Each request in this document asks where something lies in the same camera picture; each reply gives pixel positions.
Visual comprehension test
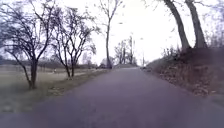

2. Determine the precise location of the distant group of trees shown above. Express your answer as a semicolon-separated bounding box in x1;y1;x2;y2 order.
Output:
113;35;138;66

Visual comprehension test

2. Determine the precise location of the tall thin bare tree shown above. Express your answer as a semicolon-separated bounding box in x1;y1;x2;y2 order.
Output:
96;0;125;70

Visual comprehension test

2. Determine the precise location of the grey asphalt path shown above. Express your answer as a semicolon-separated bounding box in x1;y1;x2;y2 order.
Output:
0;67;224;128

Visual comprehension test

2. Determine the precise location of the bare branching tree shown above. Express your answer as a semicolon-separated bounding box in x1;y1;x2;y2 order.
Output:
49;6;101;80
0;0;58;90

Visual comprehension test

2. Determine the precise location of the thick leaning tree trunk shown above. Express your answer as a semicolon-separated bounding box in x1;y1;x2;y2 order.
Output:
143;0;192;51
183;0;210;50

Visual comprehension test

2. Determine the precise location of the leaf-covered earth bank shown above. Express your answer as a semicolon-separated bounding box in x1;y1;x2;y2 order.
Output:
143;46;224;98

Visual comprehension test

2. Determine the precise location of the grass field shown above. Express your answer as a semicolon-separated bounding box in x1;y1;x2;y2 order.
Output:
0;64;111;115

